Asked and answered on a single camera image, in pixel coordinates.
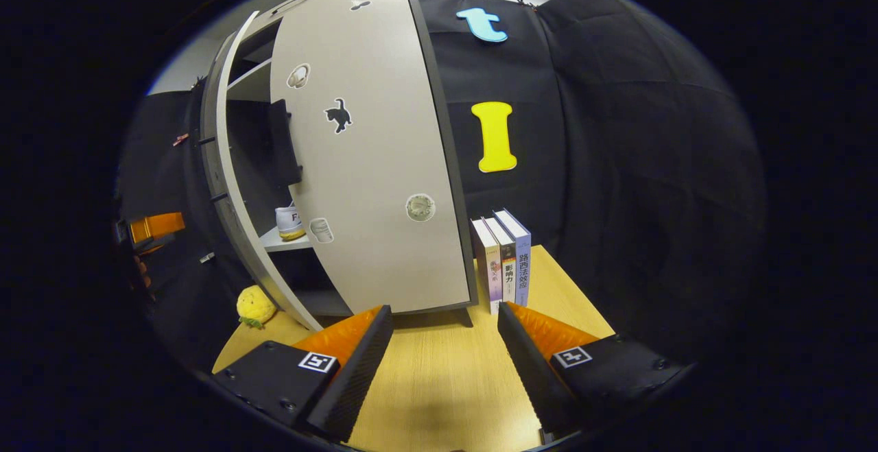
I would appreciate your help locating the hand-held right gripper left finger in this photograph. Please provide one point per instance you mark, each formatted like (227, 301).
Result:
(357, 370)

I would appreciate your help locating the white purple book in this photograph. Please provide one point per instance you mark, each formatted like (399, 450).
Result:
(488, 267)

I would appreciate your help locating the white cabinet drawer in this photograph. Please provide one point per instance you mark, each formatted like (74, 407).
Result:
(274, 16)

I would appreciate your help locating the white black spine book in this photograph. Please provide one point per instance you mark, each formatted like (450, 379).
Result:
(506, 267)

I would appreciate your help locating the white grey shoe cabinet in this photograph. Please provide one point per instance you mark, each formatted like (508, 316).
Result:
(255, 136)

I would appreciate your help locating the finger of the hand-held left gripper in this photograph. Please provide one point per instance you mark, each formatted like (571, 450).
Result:
(158, 227)

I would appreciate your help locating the yellow pineapple plush toy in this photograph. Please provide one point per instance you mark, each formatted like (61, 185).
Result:
(255, 306)

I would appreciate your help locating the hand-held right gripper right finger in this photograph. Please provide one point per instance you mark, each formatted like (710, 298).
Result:
(528, 370)

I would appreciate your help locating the white shoe cabinet door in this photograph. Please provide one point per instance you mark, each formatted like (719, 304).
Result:
(377, 164)
(223, 184)

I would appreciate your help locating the lavender blue book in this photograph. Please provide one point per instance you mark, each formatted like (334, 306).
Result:
(521, 260)

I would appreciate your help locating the white canvas shoe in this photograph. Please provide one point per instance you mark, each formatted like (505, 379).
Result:
(289, 222)

